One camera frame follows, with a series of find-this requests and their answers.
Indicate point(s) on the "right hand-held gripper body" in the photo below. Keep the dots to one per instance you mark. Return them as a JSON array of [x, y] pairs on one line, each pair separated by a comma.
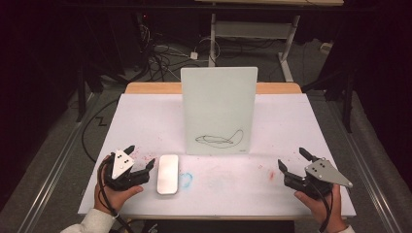
[[324, 171]]

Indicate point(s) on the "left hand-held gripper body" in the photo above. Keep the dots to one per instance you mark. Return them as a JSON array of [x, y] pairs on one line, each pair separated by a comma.
[[121, 165]]

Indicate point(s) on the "white board eraser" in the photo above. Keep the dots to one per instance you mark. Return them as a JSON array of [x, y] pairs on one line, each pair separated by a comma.
[[167, 174]]

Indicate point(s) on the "white glass drawing board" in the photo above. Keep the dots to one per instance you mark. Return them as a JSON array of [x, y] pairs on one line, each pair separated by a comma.
[[218, 103]]

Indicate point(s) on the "person's left hand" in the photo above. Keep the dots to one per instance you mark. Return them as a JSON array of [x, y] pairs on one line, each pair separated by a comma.
[[111, 199]]

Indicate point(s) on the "person's right hand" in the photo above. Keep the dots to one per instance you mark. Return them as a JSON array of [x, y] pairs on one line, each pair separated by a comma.
[[320, 210]]

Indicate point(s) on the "white table cover sheet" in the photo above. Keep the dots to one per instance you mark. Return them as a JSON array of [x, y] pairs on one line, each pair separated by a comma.
[[226, 181]]

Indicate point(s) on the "black metal stand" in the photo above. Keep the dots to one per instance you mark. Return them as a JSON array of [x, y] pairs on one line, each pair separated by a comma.
[[81, 97], [348, 106]]

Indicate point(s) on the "wooden table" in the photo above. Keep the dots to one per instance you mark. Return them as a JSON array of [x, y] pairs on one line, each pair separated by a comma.
[[152, 88]]

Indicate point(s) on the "black board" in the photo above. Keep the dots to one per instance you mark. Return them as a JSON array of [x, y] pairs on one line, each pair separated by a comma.
[[220, 227]]

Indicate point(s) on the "white power adapter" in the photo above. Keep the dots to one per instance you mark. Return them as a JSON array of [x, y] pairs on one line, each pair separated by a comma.
[[194, 55]]

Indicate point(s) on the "metal floor rail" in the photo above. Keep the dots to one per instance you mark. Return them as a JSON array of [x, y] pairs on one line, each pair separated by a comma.
[[48, 181], [366, 181]]

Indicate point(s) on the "white metal desk frame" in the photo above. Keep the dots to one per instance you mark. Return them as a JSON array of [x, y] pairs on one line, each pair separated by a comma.
[[252, 29]]

